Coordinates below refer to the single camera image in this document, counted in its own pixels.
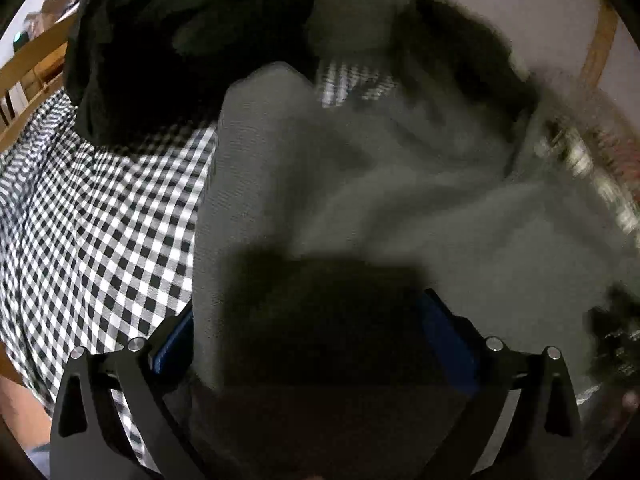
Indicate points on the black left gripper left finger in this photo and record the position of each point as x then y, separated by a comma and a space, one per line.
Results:
111, 420

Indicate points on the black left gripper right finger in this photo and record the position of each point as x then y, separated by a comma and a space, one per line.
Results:
543, 439

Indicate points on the olive green knit sweater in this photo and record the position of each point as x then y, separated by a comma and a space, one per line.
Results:
324, 224

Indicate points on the black white gingham bedsheet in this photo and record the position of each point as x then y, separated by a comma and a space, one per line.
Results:
96, 246

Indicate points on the green white plaid cloth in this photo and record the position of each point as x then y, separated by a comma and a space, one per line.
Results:
608, 159

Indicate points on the black garment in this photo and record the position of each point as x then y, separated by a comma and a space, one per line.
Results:
135, 65

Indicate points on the wooden bed frame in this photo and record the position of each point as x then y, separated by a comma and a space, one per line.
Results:
31, 76

